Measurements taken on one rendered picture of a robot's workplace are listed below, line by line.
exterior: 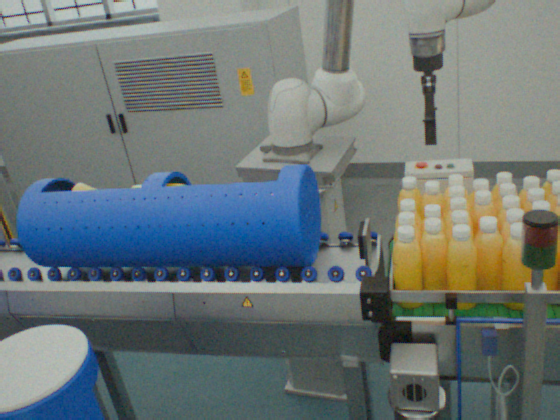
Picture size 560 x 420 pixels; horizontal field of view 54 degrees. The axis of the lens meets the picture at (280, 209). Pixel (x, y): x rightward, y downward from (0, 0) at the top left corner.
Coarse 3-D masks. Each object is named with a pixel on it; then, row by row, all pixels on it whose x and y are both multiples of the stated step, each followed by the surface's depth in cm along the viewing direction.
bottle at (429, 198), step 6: (426, 192) 157; (432, 192) 156; (438, 192) 156; (426, 198) 157; (432, 198) 156; (438, 198) 156; (426, 204) 157; (432, 204) 156; (438, 204) 156; (444, 204) 157; (420, 210) 160
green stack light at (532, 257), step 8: (528, 248) 104; (536, 248) 103; (544, 248) 102; (552, 248) 103; (528, 256) 105; (536, 256) 104; (544, 256) 103; (552, 256) 103; (528, 264) 105; (536, 264) 104; (544, 264) 104; (552, 264) 104
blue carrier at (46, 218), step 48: (48, 192) 166; (96, 192) 161; (144, 192) 156; (192, 192) 152; (240, 192) 148; (288, 192) 144; (48, 240) 163; (96, 240) 159; (144, 240) 155; (192, 240) 151; (240, 240) 148; (288, 240) 144
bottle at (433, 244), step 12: (420, 240) 140; (432, 240) 136; (444, 240) 137; (432, 252) 137; (444, 252) 137; (432, 264) 138; (444, 264) 139; (432, 276) 140; (444, 276) 140; (432, 288) 142; (444, 288) 142
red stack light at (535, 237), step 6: (522, 222) 104; (558, 222) 102; (522, 228) 104; (528, 228) 102; (534, 228) 101; (540, 228) 101; (546, 228) 101; (552, 228) 101; (558, 228) 102; (522, 234) 105; (528, 234) 103; (534, 234) 102; (540, 234) 101; (546, 234) 101; (552, 234) 101; (522, 240) 105; (528, 240) 103; (534, 240) 102; (540, 240) 102; (546, 240) 102; (552, 240) 102; (534, 246) 103; (540, 246) 102; (546, 246) 102
